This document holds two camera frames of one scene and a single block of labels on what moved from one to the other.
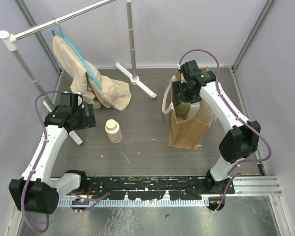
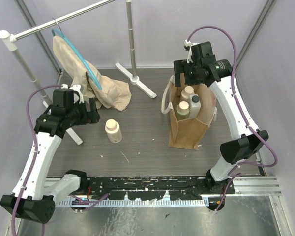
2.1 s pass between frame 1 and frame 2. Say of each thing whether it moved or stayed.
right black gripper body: moved
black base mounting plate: stayed
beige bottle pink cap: stayed
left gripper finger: moved
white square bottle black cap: stayed
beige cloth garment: stayed
